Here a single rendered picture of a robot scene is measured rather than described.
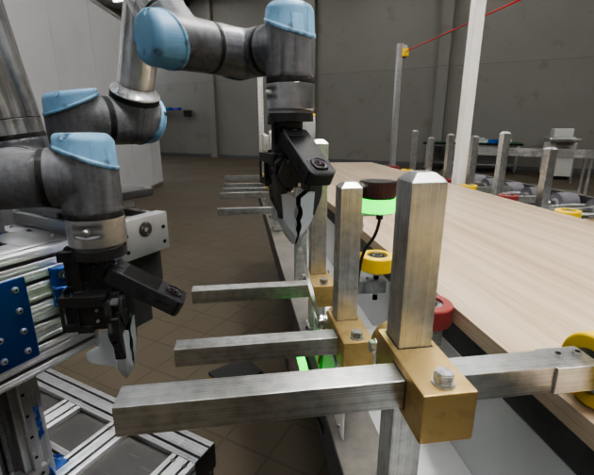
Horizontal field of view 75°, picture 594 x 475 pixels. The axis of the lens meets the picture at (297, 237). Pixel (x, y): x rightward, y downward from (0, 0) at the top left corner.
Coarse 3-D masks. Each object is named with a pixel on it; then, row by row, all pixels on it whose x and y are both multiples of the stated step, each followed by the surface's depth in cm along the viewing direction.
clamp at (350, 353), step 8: (328, 312) 69; (328, 320) 69; (336, 320) 66; (344, 320) 66; (352, 320) 66; (360, 320) 66; (328, 328) 69; (336, 328) 64; (344, 328) 63; (352, 328) 63; (360, 328) 63; (344, 336) 61; (368, 336) 61; (344, 344) 59; (352, 344) 59; (360, 344) 59; (344, 352) 59; (352, 352) 60; (360, 352) 60; (368, 352) 60; (344, 360) 60; (352, 360) 60; (360, 360) 60; (368, 360) 60
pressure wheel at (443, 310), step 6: (438, 300) 66; (444, 300) 65; (438, 306) 63; (444, 306) 63; (450, 306) 63; (438, 312) 61; (444, 312) 61; (450, 312) 62; (438, 318) 61; (444, 318) 62; (450, 318) 62; (438, 324) 62; (444, 324) 62; (450, 324) 63; (438, 330) 62
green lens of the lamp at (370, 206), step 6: (366, 204) 61; (372, 204) 60; (378, 204) 60; (384, 204) 60; (390, 204) 61; (366, 210) 61; (372, 210) 61; (378, 210) 60; (384, 210) 60; (390, 210) 61
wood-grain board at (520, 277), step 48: (480, 192) 176; (384, 240) 102; (480, 240) 102; (528, 240) 102; (576, 240) 102; (480, 288) 71; (528, 288) 71; (576, 288) 71; (480, 336) 57; (528, 336) 55; (576, 432) 41
